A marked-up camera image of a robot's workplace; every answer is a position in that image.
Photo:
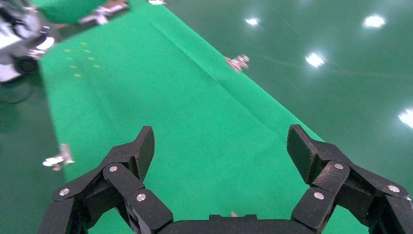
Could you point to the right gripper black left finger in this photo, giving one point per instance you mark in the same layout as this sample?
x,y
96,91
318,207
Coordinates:
x,y
129,181

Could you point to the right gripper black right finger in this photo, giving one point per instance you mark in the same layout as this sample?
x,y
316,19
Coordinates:
x,y
332,181

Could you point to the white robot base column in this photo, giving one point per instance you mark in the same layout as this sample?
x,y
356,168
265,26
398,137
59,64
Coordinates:
x,y
6,71

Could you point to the small brown cardboard scrap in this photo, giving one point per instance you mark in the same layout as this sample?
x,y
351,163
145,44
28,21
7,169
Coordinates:
x,y
234,214

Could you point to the large green table cloth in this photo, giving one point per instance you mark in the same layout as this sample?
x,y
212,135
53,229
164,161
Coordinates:
x,y
177,113

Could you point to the white table leg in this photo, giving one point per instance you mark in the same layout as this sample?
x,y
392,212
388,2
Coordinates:
x,y
96,16

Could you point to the small green table cloth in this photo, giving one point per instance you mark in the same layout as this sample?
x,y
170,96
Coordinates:
x,y
67,9

